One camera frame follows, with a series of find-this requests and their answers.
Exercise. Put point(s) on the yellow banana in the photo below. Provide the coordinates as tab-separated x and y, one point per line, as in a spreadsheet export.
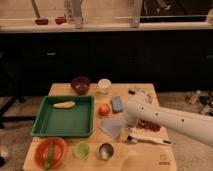
64	105

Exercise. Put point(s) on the dark red bowl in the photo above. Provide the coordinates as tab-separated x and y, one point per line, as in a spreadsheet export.
80	85

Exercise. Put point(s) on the bunch of red grapes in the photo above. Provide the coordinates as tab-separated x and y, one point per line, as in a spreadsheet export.
143	124

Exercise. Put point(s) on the green plastic tray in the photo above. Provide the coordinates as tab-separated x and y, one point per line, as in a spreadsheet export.
76	121

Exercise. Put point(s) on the red bowl on shelf right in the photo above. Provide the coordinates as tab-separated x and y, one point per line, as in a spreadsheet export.
60	20

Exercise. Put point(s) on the wooden table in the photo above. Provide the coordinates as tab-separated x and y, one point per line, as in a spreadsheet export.
126	157

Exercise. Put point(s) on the red bowl on shelf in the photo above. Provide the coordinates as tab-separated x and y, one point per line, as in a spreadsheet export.
41	21
60	20

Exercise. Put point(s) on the green pepper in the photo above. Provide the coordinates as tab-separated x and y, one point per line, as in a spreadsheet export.
48	161

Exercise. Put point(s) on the metal cup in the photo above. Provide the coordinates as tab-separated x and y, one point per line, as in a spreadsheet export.
105	151

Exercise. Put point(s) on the orange plastic plate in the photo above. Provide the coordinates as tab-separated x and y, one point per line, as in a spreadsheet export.
59	152

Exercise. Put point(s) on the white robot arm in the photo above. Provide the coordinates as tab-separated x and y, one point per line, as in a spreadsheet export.
195	126

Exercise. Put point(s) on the white paper cup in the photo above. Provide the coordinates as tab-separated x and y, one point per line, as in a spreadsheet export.
104	85

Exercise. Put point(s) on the red bowl on shelf left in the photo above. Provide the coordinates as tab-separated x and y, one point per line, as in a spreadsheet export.
41	21

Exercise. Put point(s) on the red apple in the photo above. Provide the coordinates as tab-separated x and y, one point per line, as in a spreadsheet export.
104	110

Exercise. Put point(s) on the green plastic cup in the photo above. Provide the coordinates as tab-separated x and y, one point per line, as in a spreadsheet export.
81	151

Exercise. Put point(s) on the grey towel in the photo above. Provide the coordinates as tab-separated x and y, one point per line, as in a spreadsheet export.
112	127

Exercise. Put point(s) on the white handled brush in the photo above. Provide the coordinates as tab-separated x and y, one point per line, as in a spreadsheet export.
133	137

